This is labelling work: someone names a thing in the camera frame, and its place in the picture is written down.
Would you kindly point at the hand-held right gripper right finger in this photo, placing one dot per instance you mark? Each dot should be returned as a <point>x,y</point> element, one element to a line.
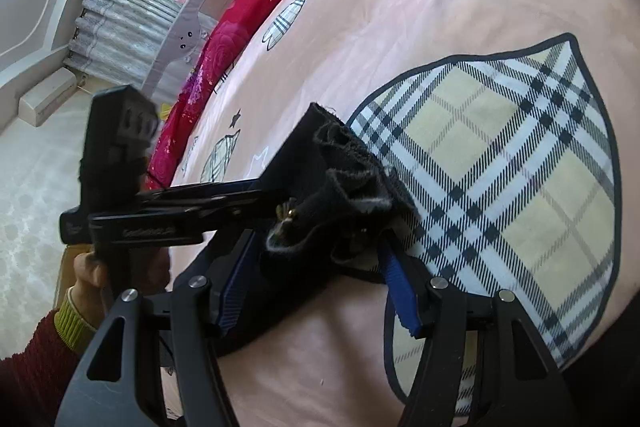
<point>400,287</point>

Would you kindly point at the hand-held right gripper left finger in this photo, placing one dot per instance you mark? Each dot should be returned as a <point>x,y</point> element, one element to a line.
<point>235,279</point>

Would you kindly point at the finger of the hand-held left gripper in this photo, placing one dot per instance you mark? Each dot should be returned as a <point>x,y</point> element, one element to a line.
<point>210,189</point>
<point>235,207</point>

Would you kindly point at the black pants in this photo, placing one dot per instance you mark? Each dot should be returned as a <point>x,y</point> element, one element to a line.
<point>320,167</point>

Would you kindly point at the person's left hand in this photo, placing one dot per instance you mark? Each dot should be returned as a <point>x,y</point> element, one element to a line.
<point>90,274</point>

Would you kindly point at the grey pleated curtain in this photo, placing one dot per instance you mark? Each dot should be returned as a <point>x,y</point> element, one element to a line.
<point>125,27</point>

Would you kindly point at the red floral quilt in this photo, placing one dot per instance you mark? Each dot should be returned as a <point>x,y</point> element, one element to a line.
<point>225,42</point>

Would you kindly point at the pink plaid-print bedsheet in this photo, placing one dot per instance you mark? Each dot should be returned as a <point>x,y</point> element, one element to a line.
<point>425,37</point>

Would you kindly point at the white mesh bed rail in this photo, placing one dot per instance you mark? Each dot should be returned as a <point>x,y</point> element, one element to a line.
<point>182,44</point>

